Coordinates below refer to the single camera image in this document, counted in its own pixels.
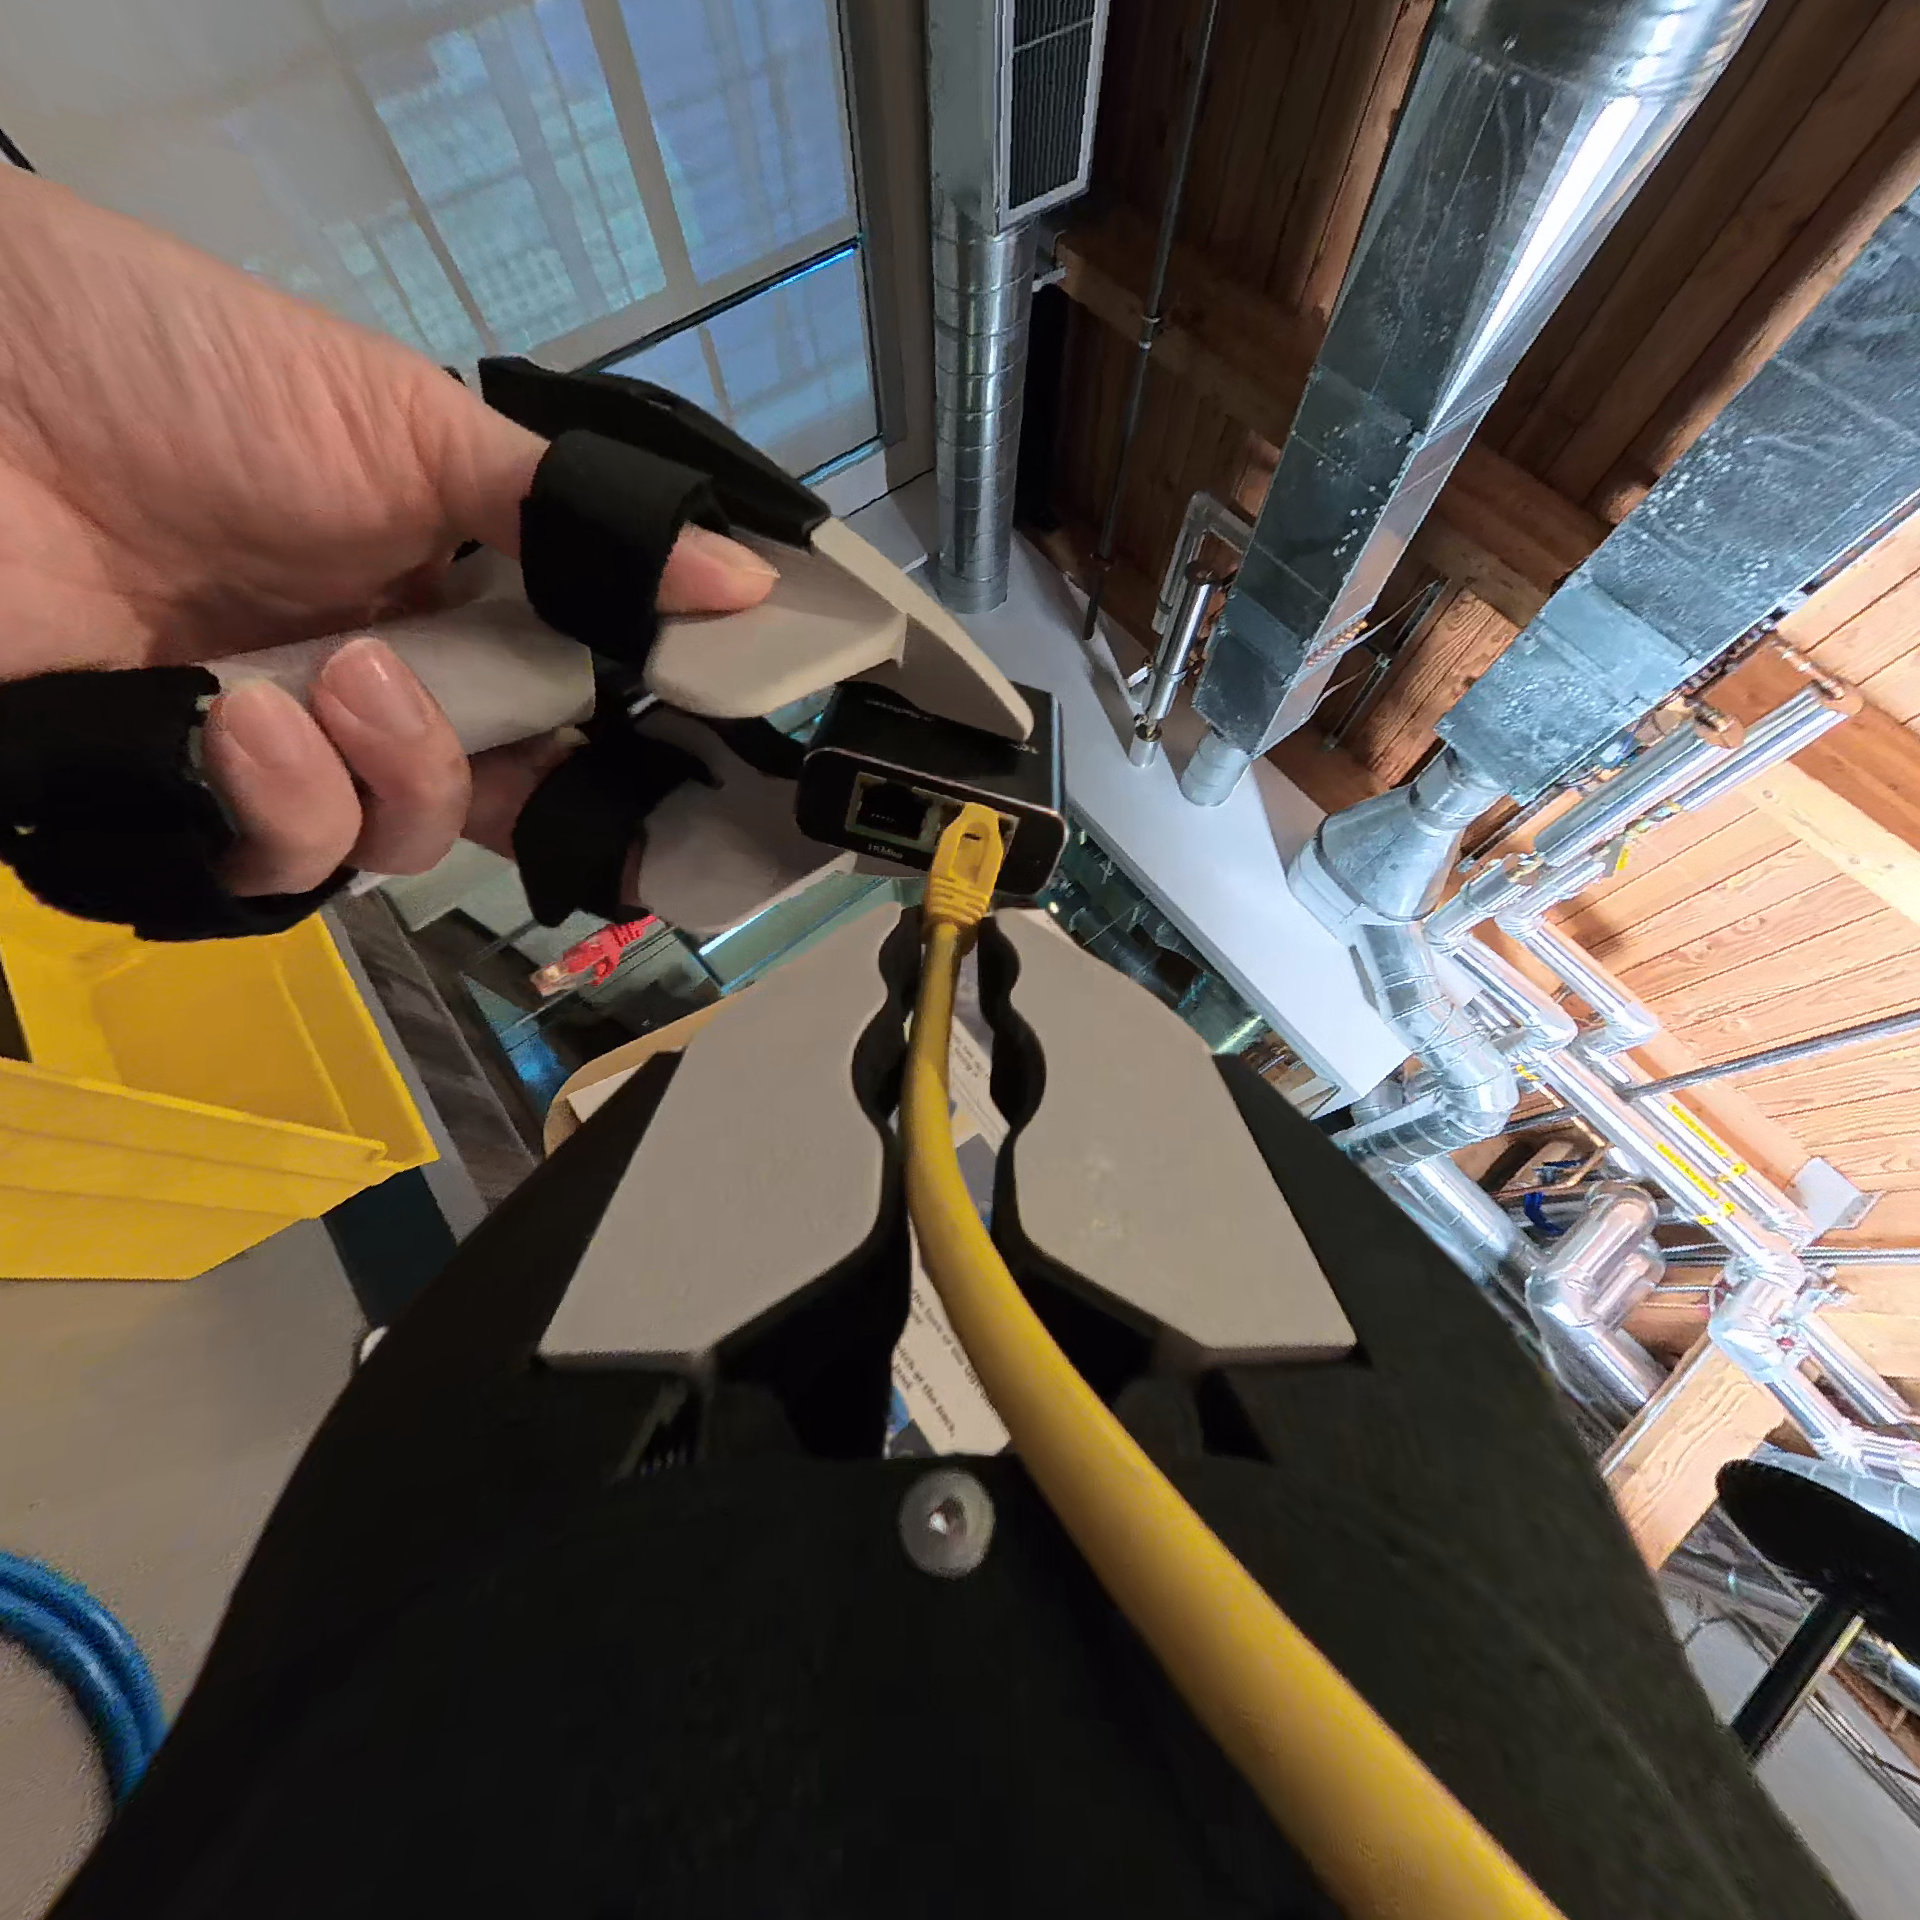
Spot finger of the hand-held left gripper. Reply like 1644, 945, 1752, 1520
655, 514, 1038, 742
638, 758, 848, 933

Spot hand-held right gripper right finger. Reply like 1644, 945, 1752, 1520
982, 912, 1359, 1363

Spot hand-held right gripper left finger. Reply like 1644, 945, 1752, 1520
536, 904, 916, 1449

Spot black network switch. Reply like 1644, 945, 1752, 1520
795, 683, 1070, 905

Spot yellow ethernet cable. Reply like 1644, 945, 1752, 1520
896, 802, 1576, 1920

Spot blue ethernet cable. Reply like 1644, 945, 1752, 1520
0, 1552, 169, 1805

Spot person's left hand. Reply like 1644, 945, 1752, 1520
0, 165, 783, 891

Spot silver insulated pipes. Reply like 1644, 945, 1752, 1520
1289, 675, 1920, 1501

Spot black ceiling pipe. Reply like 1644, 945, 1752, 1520
1078, 0, 1219, 636

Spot yellow plastic bin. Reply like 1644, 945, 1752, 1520
0, 863, 440, 1284

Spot large grid window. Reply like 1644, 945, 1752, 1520
208, 0, 887, 486

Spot white air vent box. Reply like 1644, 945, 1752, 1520
997, 0, 1106, 231

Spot black round stool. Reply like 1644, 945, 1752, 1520
1715, 1455, 1920, 1762

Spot red ethernet cable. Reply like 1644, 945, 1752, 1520
526, 912, 665, 1002

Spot spiral metal air duct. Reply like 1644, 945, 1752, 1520
931, 0, 1038, 618

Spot rectangular metal duct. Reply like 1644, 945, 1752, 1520
1436, 195, 1920, 845
1185, 0, 1760, 817

